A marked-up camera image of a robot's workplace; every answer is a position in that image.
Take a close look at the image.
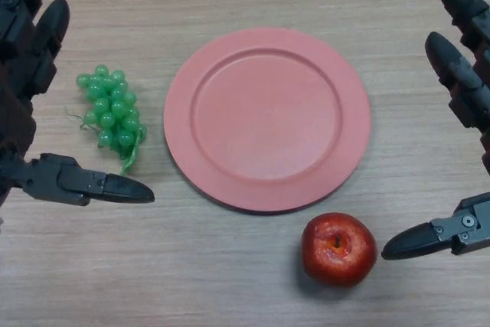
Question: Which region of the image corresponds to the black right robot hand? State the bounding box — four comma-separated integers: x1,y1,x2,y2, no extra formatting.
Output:
381,0,490,261

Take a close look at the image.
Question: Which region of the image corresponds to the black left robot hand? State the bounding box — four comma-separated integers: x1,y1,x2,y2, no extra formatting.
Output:
0,0,155,209

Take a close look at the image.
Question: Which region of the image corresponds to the red apple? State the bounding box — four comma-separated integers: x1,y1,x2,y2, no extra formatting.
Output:
301,211,379,289

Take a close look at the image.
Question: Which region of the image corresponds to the pink round plate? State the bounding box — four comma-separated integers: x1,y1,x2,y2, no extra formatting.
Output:
163,28,372,216

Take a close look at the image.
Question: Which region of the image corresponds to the green grape bunch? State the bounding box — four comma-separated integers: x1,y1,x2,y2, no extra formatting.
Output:
64,64,149,176

